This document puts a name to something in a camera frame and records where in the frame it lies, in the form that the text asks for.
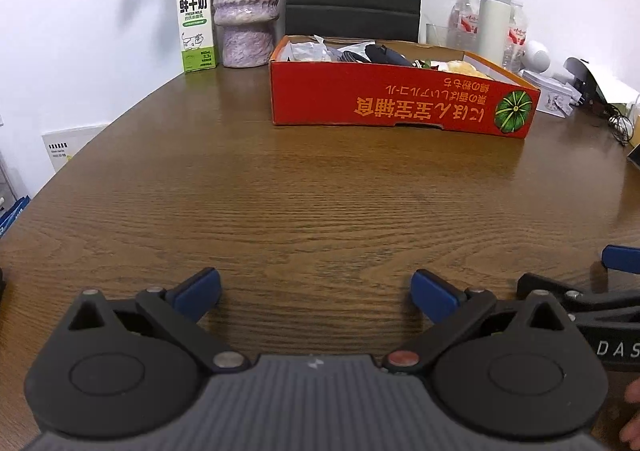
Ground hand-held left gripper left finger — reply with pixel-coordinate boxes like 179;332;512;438
65;267;251;374

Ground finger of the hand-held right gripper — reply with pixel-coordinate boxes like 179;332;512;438
601;245;640;276
516;272;640;317

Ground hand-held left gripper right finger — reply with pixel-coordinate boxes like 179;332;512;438
382;268;576;374

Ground red cardboard box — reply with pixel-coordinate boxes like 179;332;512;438
269;35;542;139

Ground iridescent plastic bag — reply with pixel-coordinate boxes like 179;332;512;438
287;41;331;63

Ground person's right hand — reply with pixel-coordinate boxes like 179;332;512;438
624;377;640;451

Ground brown wooden desk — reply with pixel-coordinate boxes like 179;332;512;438
0;56;640;451

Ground white paper sheet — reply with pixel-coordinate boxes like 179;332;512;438
562;57;640;104

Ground white printed tin box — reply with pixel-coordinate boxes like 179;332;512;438
520;70;581;118

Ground black desk device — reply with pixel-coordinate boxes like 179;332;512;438
565;64;593;104

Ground blue packets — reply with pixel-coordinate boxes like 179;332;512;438
0;196;32;237

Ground white round speaker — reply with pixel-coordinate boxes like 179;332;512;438
520;40;552;77

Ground yellow and white plush toy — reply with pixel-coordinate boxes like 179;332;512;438
431;58;493;81

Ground clear plastic water bottle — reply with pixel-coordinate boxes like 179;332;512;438
446;0;483;52
502;0;530;74

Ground dark ribbed object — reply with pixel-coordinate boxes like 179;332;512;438
336;47;371;64

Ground clear glass cup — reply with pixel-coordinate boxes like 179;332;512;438
425;22;453;48

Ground crumpled white paper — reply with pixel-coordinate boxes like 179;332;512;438
314;35;377;54

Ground white thermos bottle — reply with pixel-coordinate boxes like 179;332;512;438
477;0;512;69

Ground white and green milk carton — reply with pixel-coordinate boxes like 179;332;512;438
175;0;218;74

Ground purple marbled vase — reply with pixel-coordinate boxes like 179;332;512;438
212;0;278;68

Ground tangled black cables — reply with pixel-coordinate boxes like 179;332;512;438
590;101;636;147

